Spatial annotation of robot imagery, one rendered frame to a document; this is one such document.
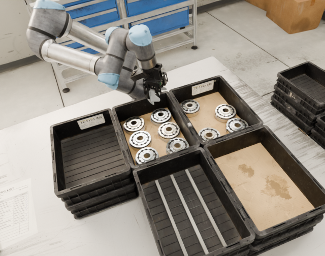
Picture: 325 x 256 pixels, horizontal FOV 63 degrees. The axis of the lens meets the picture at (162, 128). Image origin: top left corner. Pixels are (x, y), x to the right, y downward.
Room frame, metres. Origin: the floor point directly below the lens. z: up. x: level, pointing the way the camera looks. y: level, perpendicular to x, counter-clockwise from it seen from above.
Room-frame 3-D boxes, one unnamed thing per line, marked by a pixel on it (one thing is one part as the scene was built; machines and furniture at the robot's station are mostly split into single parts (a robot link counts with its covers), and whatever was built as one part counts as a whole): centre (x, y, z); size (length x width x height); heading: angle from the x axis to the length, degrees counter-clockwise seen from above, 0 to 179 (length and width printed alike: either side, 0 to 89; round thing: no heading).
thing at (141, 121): (0.92, 0.14, 0.86); 0.10 x 0.10 x 0.01
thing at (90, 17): (2.60, 0.62, 0.60); 0.72 x 0.03 x 0.56; 109
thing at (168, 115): (0.96, 0.00, 0.86); 0.10 x 0.10 x 0.01
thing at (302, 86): (1.37, -1.07, 0.37); 0.40 x 0.30 x 0.45; 19
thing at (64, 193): (0.76, 0.34, 0.92); 0.40 x 0.30 x 0.02; 14
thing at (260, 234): (0.52, -0.34, 0.92); 0.40 x 0.30 x 0.02; 14
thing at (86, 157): (0.76, 0.34, 0.87); 0.40 x 0.30 x 0.11; 14
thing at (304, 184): (0.52, -0.34, 0.87); 0.40 x 0.30 x 0.11; 14
